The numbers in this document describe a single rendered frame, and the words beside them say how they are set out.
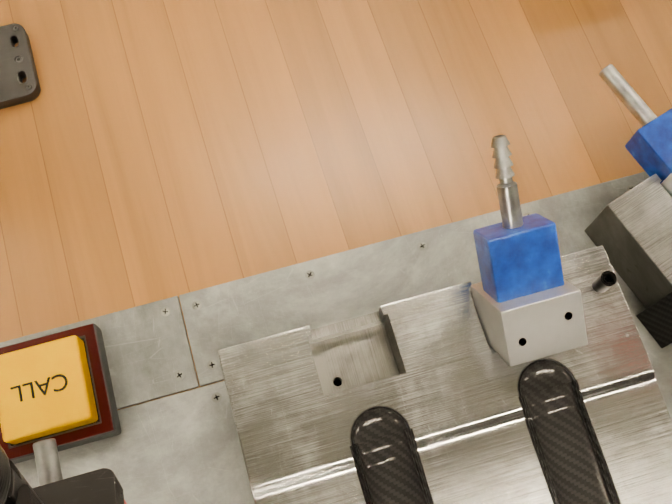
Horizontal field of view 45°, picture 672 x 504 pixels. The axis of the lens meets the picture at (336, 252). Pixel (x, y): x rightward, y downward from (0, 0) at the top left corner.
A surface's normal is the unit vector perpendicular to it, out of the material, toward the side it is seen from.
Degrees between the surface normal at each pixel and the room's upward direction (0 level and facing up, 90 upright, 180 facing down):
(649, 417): 2
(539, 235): 34
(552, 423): 2
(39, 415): 0
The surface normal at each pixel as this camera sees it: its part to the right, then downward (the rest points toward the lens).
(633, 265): -0.84, 0.51
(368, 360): 0.02, -0.32
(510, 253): 0.17, 0.25
